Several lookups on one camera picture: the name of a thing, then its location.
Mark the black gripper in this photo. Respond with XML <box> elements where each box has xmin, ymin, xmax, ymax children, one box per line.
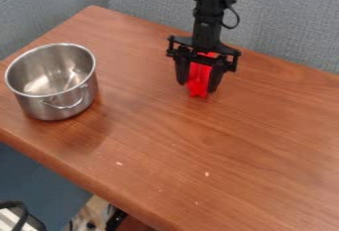
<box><xmin>167</xmin><ymin>13</ymin><xmax>241</xmax><ymax>93</ymax></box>

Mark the white striped object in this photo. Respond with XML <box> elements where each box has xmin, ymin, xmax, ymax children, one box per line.
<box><xmin>0</xmin><ymin>208</ymin><xmax>39</xmax><ymax>231</ymax></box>

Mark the red star-shaped block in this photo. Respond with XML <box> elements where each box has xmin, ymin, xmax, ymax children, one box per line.
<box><xmin>187</xmin><ymin>61</ymin><xmax>212</xmax><ymax>98</ymax></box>

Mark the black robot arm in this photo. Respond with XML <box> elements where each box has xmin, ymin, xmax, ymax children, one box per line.
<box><xmin>167</xmin><ymin>0</ymin><xmax>241</xmax><ymax>95</ymax></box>

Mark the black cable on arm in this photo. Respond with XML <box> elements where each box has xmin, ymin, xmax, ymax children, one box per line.
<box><xmin>219</xmin><ymin>4</ymin><xmax>241</xmax><ymax>31</ymax></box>

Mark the stainless steel pot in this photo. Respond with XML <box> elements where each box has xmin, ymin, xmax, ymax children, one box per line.
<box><xmin>4</xmin><ymin>43</ymin><xmax>97</xmax><ymax>121</ymax></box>

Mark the clutter under table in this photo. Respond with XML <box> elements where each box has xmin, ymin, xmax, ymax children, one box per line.
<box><xmin>64</xmin><ymin>194</ymin><xmax>156</xmax><ymax>231</ymax></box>

